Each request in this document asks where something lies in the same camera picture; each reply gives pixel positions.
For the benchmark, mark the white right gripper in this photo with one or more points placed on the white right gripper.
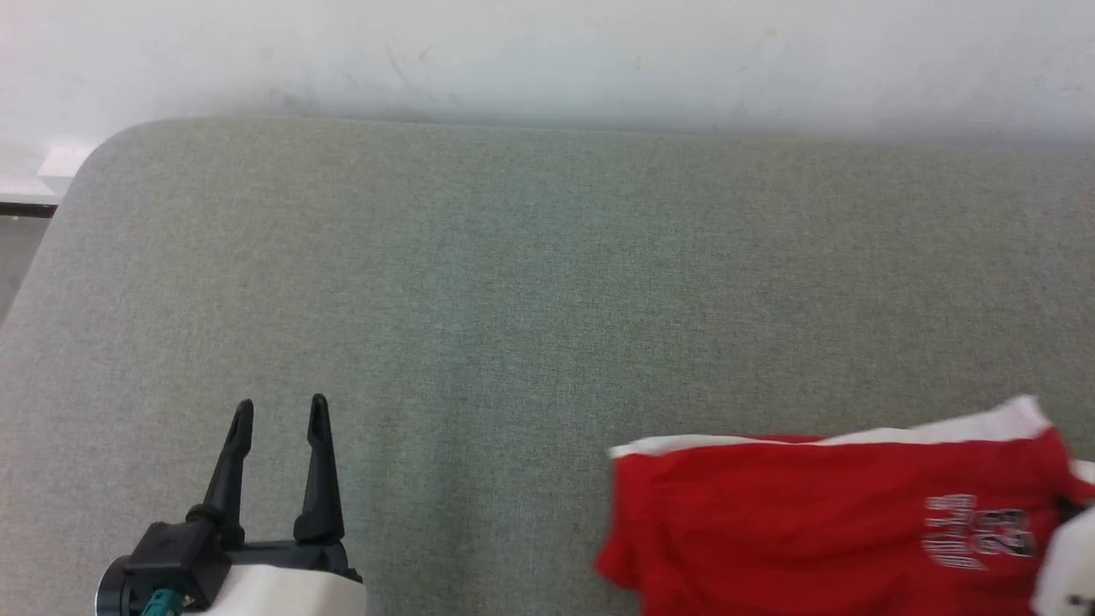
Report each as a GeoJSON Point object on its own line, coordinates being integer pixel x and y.
{"type": "Point", "coordinates": [1069, 565]}

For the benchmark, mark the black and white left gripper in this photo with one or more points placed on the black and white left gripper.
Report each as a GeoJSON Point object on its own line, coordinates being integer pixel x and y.
{"type": "Point", "coordinates": [291, 586]}

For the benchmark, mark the red shorts with white trim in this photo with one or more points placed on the red shorts with white trim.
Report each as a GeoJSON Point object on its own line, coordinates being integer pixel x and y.
{"type": "Point", "coordinates": [813, 530]}

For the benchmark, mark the grey fabric sofa cushion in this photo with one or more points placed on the grey fabric sofa cushion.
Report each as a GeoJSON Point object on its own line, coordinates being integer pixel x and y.
{"type": "Point", "coordinates": [513, 299]}

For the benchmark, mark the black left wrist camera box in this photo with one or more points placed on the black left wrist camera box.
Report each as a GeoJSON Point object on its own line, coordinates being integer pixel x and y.
{"type": "Point", "coordinates": [167, 560]}

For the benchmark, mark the white wall skirting ledge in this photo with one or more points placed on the white wall skirting ledge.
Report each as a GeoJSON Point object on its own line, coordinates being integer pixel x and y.
{"type": "Point", "coordinates": [43, 175]}

